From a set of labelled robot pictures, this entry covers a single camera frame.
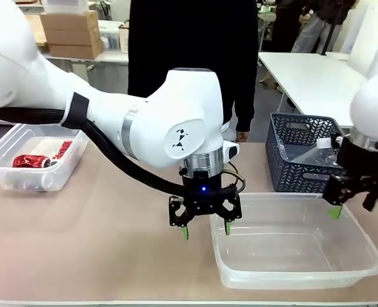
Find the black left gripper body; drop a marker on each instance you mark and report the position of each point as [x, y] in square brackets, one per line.
[201, 195]

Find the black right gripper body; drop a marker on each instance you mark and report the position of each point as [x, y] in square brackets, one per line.
[367, 169]

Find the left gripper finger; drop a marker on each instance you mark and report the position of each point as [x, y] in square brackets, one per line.
[176, 214]
[231, 208]

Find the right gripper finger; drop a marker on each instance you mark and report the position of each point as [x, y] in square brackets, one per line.
[372, 199]
[335, 192]

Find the crushed clear plastic bottle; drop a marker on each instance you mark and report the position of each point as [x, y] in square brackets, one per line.
[316, 158]

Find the dark grey woven-pattern basket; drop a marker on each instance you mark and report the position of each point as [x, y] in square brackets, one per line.
[288, 172]

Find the crushed red can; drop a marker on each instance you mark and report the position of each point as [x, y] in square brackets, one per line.
[28, 160]

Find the clear plastic bin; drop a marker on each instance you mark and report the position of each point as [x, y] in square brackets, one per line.
[3, 150]
[291, 249]

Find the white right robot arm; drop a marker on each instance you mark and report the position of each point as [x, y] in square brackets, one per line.
[374, 105]

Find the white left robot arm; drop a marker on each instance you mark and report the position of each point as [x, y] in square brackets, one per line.
[163, 128]

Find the person's left hand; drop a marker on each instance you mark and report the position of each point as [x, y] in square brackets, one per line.
[242, 137]

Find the white partition panel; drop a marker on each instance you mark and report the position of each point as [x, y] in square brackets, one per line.
[367, 32]

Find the bystander in grey trousers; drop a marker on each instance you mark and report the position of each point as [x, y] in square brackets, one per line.
[319, 25]

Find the person in black sweater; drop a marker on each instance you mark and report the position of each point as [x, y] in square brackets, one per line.
[188, 38]

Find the white table with metal legs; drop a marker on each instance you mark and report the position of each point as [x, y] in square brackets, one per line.
[112, 57]

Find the clear storage container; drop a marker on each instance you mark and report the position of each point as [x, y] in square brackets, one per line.
[110, 35]

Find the brown cardboard box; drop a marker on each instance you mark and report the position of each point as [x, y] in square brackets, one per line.
[75, 50]
[68, 20]
[70, 36]

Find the wooden workbench top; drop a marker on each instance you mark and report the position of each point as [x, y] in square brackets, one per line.
[36, 30]

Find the white plastic box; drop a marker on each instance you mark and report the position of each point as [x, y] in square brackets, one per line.
[65, 5]

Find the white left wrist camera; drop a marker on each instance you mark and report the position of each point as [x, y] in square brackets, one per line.
[231, 149]

